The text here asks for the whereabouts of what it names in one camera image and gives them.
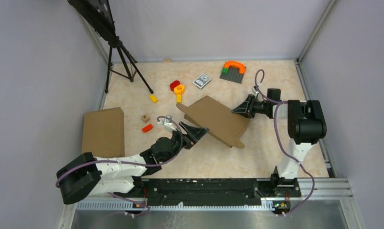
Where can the wooden letter cube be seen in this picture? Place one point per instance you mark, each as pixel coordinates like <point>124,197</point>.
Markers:
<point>145,118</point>

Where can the red oval plastic block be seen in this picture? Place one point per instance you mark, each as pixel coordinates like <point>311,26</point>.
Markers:
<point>174,84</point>

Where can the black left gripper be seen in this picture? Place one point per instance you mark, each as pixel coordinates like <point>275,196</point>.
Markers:
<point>195,133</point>

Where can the blue playing card box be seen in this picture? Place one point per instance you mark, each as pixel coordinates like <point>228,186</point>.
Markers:
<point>201,81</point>

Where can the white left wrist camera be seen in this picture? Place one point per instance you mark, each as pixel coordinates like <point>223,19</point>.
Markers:
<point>167,123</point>

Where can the yellow oval toy block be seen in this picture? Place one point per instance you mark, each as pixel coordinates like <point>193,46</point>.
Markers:
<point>179,90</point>

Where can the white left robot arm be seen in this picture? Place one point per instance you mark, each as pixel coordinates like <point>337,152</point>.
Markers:
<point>89,175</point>

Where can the yellow rectangular block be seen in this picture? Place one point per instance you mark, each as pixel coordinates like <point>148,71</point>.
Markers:
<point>153,98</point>

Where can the orange rectangular block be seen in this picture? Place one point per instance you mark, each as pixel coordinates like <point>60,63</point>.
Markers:
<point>147,128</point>

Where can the small folded cardboard box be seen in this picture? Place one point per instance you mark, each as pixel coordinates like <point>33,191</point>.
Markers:
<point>103,133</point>

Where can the grey lego base plate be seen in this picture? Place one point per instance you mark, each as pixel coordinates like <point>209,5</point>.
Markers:
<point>233,76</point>

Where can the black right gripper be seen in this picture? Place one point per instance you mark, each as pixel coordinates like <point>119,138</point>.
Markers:
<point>247,109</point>

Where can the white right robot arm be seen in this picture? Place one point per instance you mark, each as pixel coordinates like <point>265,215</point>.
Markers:
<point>305,124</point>

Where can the large cardboard box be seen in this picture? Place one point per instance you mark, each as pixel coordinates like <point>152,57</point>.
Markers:
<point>224,125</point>

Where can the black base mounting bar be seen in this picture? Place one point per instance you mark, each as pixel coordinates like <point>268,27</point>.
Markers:
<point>218,192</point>

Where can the green small toy brick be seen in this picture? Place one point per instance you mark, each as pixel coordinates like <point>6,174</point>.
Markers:
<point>225,70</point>

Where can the orange arch toy block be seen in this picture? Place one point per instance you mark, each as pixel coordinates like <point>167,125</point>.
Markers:
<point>241,68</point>

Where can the black tripod stand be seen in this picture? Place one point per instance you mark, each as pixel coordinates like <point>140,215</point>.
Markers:
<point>99,15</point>

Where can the aluminium front rail frame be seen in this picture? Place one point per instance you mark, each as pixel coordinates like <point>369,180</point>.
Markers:
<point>323,203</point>

